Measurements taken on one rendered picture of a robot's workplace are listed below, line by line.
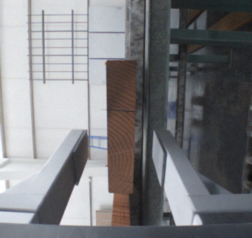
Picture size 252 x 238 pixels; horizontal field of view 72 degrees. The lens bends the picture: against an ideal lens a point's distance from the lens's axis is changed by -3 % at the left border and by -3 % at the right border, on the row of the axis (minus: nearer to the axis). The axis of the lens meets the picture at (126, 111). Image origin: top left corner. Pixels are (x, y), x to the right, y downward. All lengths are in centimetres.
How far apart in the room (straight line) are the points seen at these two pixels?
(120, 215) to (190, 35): 85
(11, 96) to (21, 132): 136
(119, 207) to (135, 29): 33
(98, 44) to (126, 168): 593
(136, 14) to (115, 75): 26
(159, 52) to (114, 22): 590
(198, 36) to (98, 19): 547
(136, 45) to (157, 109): 14
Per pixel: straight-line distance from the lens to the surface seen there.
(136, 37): 40
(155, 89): 35
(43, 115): 718
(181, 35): 96
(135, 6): 42
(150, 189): 40
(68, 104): 678
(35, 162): 756
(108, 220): 798
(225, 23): 180
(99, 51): 603
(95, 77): 594
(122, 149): 18
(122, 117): 17
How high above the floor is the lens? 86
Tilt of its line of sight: 1 degrees down
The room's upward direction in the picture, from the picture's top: 89 degrees counter-clockwise
